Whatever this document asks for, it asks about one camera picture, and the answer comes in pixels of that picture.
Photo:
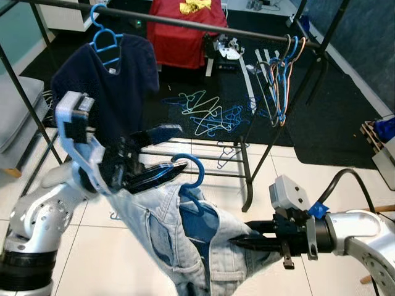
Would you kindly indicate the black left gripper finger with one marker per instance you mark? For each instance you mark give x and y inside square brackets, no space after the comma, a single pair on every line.
[154,177]
[157,135]

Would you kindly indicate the blue plastic hanger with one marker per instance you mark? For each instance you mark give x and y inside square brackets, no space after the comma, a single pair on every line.
[199,166]
[106,44]

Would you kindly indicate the light blue denim jeans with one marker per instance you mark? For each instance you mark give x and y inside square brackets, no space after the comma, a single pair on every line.
[160,228]

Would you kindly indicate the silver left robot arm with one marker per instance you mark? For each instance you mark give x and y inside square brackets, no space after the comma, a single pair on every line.
[37,216]

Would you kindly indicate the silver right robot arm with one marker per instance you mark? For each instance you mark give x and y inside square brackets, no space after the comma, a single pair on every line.
[361,231]

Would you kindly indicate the blue tape tab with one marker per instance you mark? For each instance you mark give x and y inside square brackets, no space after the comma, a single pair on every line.
[318,209]

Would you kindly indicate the navy t-shirt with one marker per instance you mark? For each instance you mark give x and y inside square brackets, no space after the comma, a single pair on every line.
[117,92]

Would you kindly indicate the wooden stick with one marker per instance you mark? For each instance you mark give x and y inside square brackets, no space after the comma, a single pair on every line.
[384,208]

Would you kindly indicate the red t-shirt with yellow print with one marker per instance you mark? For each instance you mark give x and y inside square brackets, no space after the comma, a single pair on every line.
[179,37]

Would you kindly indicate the blue item on crate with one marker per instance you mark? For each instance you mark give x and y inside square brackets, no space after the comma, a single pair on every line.
[386,129]

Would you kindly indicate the white and black device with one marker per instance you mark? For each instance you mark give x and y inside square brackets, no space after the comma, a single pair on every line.
[223,50]

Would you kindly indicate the wooden crate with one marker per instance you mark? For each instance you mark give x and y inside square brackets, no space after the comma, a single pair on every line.
[373,157]

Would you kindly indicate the black rug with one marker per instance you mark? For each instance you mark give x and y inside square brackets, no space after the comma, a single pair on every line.
[321,123]

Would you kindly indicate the white cabinet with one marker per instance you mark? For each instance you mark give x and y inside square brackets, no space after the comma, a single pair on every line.
[65,13]

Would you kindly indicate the teal glass panel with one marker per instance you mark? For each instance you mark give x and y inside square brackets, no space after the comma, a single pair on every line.
[18,31]

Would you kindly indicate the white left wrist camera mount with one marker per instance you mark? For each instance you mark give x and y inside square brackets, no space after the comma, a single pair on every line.
[86,157]

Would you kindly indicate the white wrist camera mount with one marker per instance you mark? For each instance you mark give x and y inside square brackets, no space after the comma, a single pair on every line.
[86,157]
[289,192]

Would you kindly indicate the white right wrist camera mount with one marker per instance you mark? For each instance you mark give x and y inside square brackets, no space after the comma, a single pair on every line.
[289,192]

